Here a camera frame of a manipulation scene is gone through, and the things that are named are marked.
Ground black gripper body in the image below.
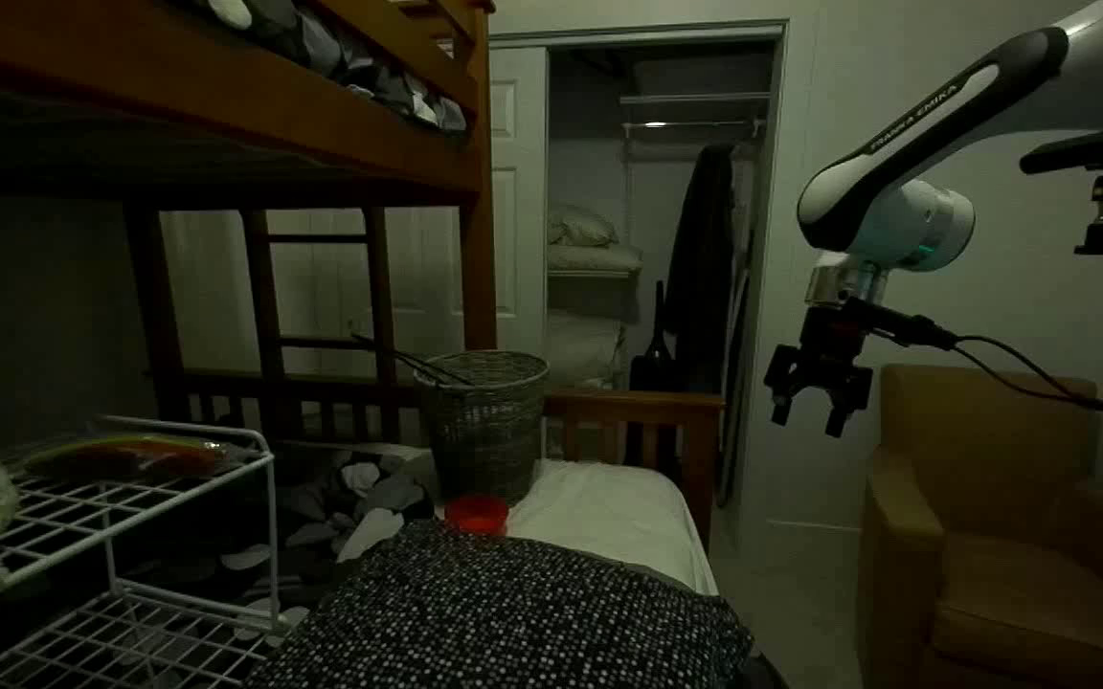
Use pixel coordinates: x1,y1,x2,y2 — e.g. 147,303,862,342
772,297,877,398

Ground red bowl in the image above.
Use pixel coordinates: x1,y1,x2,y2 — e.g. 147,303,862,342
443,492,508,534

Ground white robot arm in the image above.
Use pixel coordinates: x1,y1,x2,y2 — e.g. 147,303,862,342
766,0,1103,435

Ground brown plate on rack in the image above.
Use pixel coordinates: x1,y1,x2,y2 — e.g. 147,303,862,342
23,431,234,482

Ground dark hanging clothes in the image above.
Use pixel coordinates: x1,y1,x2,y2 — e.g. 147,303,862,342
633,145,737,395

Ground white bed sheet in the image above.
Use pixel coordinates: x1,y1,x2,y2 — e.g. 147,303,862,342
506,458,721,597

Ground tan armchair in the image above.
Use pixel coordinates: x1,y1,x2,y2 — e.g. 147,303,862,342
853,363,1103,689

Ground folded white closet linens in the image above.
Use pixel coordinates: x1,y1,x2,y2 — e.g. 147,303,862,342
547,205,645,277

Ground woven wicker basket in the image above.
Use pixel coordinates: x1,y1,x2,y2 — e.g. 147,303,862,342
412,348,547,502

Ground white closet door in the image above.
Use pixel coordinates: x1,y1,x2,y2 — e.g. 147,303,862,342
490,49,547,352

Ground black speckled pillow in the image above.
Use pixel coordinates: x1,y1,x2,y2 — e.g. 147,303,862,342
245,523,751,689

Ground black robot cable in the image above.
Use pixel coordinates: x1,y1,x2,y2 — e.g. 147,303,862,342
853,297,1103,421

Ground white wire rack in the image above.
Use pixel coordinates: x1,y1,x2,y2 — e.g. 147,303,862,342
0,416,294,689

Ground wooden bunk bed frame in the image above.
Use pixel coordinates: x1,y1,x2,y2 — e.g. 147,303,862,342
0,0,728,551

